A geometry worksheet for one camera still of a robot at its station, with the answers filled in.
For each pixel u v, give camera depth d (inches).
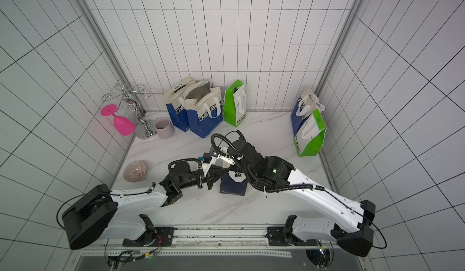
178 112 38.4
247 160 17.5
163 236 28.5
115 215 17.3
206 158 24.9
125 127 35.5
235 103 37.9
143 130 42.4
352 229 14.9
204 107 36.3
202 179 26.4
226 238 29.2
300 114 38.1
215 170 27.2
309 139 33.6
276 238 28.7
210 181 25.9
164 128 40.1
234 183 29.1
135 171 35.4
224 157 21.4
